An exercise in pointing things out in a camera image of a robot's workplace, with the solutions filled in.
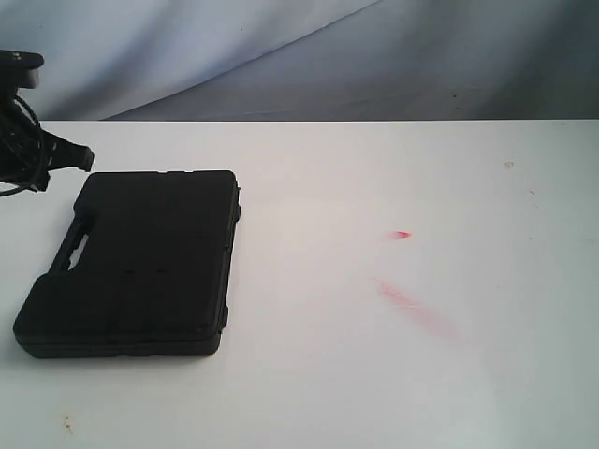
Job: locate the black plastic carry case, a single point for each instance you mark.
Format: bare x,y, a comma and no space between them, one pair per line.
142,270

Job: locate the white backdrop cloth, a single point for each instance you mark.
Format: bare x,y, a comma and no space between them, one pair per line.
308,60

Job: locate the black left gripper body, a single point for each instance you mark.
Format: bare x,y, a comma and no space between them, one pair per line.
21,146

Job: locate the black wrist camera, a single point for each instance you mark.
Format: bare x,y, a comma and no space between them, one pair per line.
19,69

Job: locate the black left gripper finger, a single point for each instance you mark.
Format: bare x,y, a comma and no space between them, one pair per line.
60,153

